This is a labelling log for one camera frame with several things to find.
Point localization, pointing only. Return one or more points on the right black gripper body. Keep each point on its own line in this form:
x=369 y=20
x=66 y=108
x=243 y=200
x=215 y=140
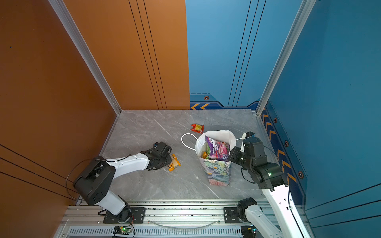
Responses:
x=239 y=157

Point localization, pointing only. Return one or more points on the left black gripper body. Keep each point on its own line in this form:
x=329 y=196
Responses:
x=165 y=161

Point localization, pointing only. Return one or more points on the small orange yellow snack pack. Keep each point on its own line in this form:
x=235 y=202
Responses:
x=174 y=164

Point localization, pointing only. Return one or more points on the purple small snack bag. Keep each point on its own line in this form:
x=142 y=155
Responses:
x=217 y=150

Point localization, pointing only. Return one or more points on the colourful white paper bag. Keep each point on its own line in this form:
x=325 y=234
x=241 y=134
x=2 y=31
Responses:
x=218 y=172

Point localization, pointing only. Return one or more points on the green Lays chips bag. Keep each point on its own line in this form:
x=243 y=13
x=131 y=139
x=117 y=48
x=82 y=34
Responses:
x=205 y=147

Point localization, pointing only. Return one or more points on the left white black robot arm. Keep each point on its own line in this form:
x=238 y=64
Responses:
x=93 y=183

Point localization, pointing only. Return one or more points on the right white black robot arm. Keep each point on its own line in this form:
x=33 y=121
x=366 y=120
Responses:
x=270 y=179

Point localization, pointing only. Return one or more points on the small red snack pack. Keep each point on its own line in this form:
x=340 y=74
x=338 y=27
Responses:
x=197 y=128

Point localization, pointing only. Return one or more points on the right green circuit board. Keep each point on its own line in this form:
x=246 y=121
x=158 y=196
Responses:
x=249 y=231

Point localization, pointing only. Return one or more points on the green circuit board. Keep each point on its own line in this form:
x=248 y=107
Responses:
x=249 y=231
x=123 y=231

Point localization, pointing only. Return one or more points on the left green circuit board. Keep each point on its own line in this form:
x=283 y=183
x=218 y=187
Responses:
x=123 y=231

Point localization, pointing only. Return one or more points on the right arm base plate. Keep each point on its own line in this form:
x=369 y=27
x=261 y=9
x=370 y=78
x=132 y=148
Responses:
x=231 y=215

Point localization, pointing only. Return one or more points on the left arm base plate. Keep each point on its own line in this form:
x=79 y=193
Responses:
x=134 y=215

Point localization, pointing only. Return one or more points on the aluminium rail frame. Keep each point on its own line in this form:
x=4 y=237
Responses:
x=164 y=219

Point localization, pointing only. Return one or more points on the right aluminium corner post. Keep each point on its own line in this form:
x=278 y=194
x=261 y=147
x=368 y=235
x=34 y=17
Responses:
x=292 y=37

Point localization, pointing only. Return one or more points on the aluminium corner post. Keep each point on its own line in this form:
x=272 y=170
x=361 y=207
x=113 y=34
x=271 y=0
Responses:
x=75 y=35
x=292 y=37

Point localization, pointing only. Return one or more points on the left aluminium corner post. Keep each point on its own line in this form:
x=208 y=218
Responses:
x=75 y=35

